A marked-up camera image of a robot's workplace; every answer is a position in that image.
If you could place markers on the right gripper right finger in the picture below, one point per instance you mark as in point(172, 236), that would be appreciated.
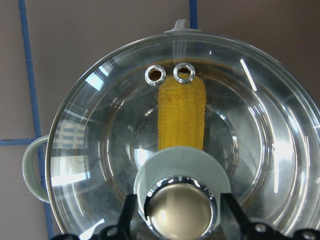
point(237, 226)

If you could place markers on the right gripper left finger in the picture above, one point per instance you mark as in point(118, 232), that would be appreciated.
point(124, 229)

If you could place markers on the glass pot lid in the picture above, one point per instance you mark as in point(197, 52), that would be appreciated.
point(261, 126)

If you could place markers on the yellow corn cob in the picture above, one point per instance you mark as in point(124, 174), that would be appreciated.
point(181, 113)

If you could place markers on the pale green cooking pot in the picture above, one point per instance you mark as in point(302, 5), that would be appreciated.
point(178, 189)

